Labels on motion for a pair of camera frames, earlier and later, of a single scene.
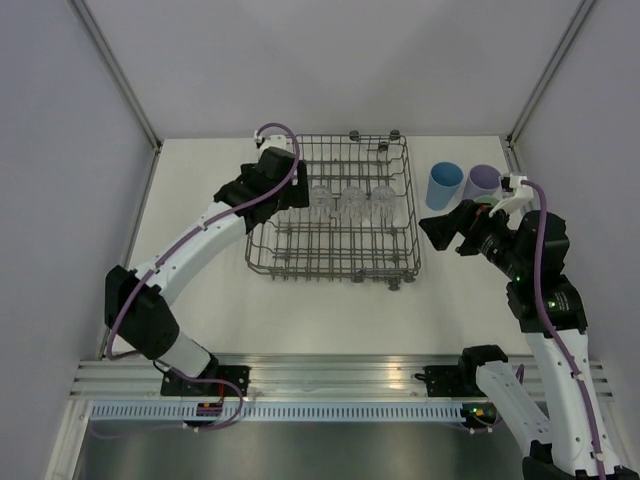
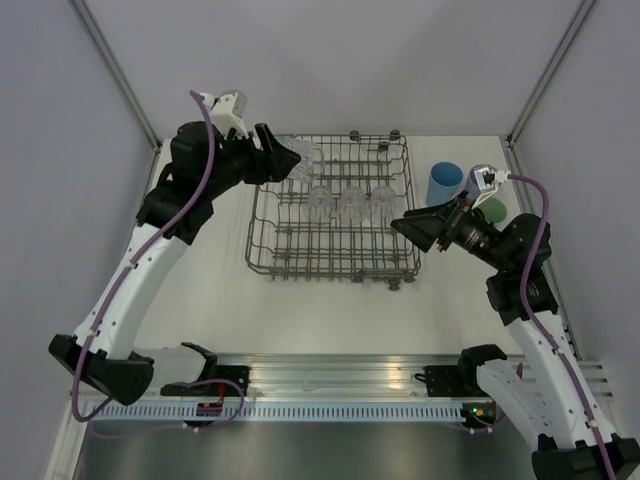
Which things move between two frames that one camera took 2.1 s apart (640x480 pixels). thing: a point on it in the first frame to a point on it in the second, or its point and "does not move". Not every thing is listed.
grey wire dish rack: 360,222 does not move
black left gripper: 297,196 to 281,160
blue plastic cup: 444,181 does not move
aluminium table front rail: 282,379 does not move
